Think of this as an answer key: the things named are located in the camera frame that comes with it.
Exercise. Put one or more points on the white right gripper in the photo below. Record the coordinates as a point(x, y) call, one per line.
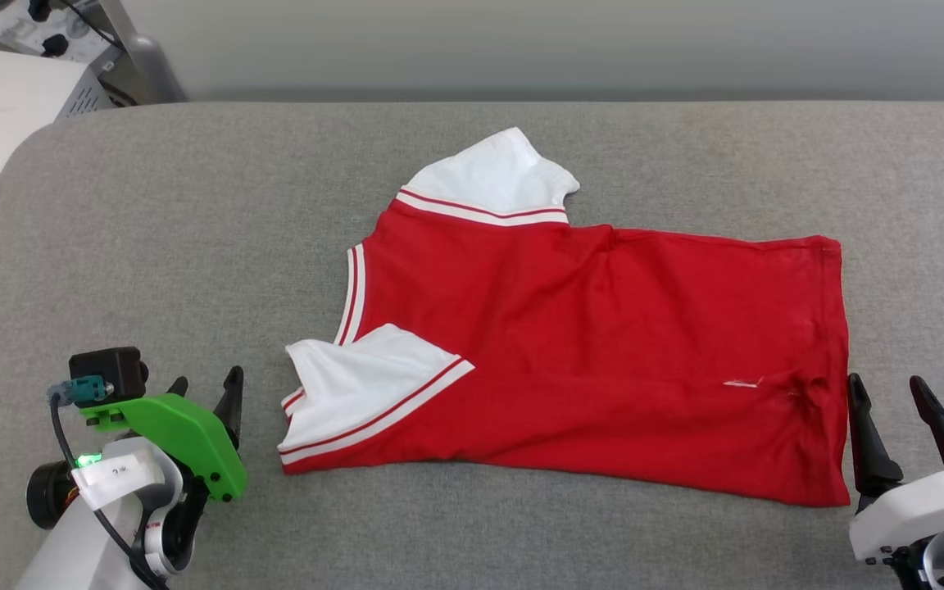
point(914, 508)

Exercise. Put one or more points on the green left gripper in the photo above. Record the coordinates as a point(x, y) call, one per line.
point(185, 434)

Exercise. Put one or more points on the white power strip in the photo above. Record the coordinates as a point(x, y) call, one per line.
point(21, 29)

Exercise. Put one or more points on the white equipment box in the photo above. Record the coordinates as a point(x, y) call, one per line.
point(13, 106)

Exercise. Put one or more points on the red white sports shirt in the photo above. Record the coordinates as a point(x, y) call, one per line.
point(603, 352)

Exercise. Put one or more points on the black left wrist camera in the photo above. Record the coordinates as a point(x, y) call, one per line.
point(115, 369)

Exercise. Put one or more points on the grey metal partition leg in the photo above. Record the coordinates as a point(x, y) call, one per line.
point(152, 70)

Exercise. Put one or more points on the white partition panel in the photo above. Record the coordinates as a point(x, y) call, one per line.
point(562, 45)

